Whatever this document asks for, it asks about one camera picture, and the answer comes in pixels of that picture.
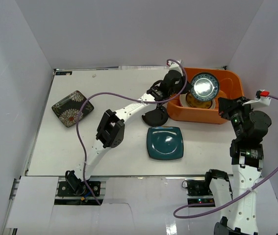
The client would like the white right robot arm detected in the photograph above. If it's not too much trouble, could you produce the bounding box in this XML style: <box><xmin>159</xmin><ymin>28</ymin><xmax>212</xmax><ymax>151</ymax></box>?
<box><xmin>203</xmin><ymin>96</ymin><xmax>272</xmax><ymax>235</ymax></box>

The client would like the teal square plate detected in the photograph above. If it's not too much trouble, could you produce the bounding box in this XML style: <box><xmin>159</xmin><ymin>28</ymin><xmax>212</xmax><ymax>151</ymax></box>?
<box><xmin>146</xmin><ymin>126</ymin><xmax>184</xmax><ymax>161</ymax></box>

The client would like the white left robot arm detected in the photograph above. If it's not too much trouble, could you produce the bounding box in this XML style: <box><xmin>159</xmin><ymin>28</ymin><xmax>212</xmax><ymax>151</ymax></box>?
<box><xmin>65</xmin><ymin>68</ymin><xmax>189</xmax><ymax>195</ymax></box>

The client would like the yellow patterned round plate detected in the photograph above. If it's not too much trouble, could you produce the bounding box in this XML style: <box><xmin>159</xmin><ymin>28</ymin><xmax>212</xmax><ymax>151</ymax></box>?
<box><xmin>185</xmin><ymin>93</ymin><xmax>215</xmax><ymax>109</ymax></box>

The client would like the black round plate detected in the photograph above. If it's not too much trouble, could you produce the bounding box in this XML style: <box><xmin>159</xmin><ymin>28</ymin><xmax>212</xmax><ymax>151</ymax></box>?
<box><xmin>142</xmin><ymin>106</ymin><xmax>169</xmax><ymax>127</ymax></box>

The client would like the blue white patterned plate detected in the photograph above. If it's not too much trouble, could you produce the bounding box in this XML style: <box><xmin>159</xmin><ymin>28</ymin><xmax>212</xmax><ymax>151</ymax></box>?
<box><xmin>190</xmin><ymin>72</ymin><xmax>220</xmax><ymax>102</ymax></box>

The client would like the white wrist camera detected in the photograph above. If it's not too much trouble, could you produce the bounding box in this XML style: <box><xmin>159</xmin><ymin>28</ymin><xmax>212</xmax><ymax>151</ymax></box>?
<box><xmin>243</xmin><ymin>90</ymin><xmax>271</xmax><ymax>109</ymax></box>
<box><xmin>166</xmin><ymin>59</ymin><xmax>183</xmax><ymax>73</ymax></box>

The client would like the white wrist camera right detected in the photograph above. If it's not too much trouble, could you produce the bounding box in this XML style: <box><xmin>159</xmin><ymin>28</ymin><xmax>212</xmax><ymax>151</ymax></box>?
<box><xmin>243</xmin><ymin>90</ymin><xmax>271</xmax><ymax>109</ymax></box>

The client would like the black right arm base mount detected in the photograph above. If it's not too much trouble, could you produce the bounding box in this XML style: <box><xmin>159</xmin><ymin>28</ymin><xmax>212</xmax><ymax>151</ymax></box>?
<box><xmin>181</xmin><ymin>179</ymin><xmax>215</xmax><ymax>204</ymax></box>

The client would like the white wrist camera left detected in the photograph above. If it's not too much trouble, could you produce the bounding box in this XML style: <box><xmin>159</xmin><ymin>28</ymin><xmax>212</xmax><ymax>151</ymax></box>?
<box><xmin>166</xmin><ymin>59</ymin><xmax>183</xmax><ymax>73</ymax></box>

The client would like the orange plastic bin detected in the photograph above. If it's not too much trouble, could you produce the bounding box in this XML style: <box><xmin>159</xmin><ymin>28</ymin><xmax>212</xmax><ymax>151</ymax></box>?
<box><xmin>167</xmin><ymin>68</ymin><xmax>244</xmax><ymax>124</ymax></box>

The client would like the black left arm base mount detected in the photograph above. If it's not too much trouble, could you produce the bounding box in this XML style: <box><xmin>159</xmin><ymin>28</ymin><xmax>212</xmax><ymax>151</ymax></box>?
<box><xmin>56</xmin><ymin>181</ymin><xmax>101</xmax><ymax>197</ymax></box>

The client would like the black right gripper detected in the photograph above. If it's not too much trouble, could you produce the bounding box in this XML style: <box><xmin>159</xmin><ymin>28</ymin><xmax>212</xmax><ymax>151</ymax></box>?
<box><xmin>218</xmin><ymin>96</ymin><xmax>255</xmax><ymax>139</ymax></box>

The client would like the black floral square plate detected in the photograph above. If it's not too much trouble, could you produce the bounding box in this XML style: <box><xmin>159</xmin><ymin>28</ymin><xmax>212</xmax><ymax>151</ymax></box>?
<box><xmin>51</xmin><ymin>90</ymin><xmax>87</xmax><ymax>127</ymax></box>

